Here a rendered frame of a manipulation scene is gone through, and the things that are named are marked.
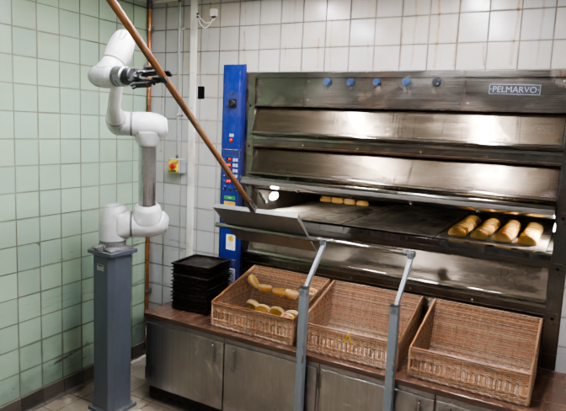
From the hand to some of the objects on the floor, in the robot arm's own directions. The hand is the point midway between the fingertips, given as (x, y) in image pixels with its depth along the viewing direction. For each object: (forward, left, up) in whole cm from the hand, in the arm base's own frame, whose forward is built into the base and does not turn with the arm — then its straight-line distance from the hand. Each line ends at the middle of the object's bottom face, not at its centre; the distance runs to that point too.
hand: (162, 76), depth 229 cm
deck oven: (+39, +221, -195) cm, 297 cm away
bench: (+43, +98, -195) cm, 223 cm away
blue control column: (-58, +214, -195) cm, 295 cm away
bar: (+27, +76, -195) cm, 211 cm away
